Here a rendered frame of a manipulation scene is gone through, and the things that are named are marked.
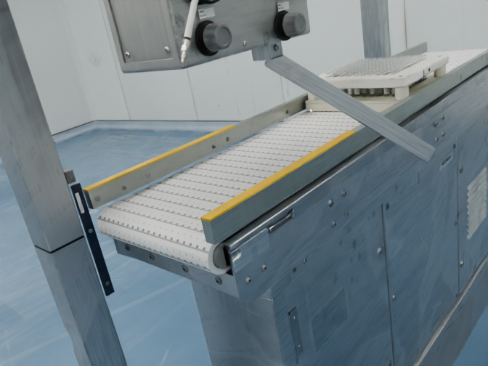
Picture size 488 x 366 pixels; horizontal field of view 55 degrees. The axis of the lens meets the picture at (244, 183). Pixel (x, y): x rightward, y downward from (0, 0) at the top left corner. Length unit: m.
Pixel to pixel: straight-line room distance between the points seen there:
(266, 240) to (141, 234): 0.18
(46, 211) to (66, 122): 5.81
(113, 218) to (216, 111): 4.37
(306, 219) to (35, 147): 0.40
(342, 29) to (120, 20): 3.64
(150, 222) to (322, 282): 0.35
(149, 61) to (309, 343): 0.58
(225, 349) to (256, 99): 3.93
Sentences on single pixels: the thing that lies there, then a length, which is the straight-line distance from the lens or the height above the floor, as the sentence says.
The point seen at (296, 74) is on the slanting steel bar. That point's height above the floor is 1.10.
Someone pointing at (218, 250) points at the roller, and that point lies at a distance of 0.57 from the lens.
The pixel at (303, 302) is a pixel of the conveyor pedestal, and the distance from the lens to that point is 0.83.
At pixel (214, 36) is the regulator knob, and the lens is 0.46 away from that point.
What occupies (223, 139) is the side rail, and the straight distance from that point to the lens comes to 0.92.
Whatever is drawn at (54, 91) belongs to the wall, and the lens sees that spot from 6.48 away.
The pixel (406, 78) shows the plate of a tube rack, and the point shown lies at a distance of 1.00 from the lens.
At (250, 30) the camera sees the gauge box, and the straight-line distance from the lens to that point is 0.53.
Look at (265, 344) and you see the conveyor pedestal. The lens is 0.82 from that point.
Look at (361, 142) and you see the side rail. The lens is 0.80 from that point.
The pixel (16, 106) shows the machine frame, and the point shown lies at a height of 1.12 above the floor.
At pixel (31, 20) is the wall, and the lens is 6.45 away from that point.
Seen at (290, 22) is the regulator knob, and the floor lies 1.17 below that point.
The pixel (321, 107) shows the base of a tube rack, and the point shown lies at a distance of 1.10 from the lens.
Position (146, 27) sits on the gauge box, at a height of 1.19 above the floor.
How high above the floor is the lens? 1.20
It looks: 20 degrees down
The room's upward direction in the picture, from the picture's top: 11 degrees counter-clockwise
